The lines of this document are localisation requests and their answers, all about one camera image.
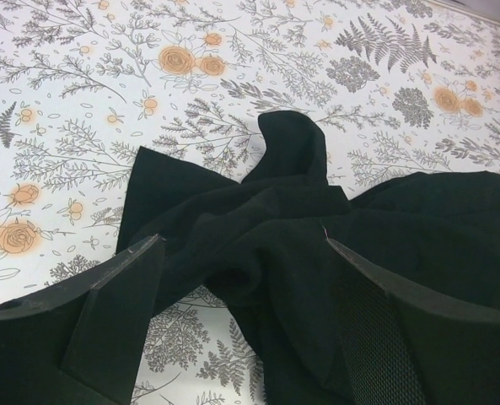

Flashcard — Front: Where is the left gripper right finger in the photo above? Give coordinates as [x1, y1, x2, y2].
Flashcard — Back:
[328, 239, 500, 404]

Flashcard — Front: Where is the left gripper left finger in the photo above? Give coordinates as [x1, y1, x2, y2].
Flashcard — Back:
[0, 235, 164, 404]

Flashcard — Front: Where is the black t shirt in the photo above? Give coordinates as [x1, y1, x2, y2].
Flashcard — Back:
[117, 111, 500, 404]

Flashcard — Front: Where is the floral patterned table mat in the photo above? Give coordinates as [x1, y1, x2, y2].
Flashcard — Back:
[0, 1, 500, 404]

